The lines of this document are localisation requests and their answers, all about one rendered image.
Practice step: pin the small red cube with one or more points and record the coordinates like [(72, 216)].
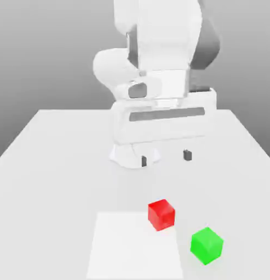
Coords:
[(161, 214)]

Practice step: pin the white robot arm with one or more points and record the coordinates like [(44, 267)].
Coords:
[(165, 39)]

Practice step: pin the small green cube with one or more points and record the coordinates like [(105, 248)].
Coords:
[(206, 245)]

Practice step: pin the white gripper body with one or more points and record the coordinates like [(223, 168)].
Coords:
[(165, 126)]

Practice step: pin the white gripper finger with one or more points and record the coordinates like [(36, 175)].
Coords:
[(187, 155), (144, 161)]

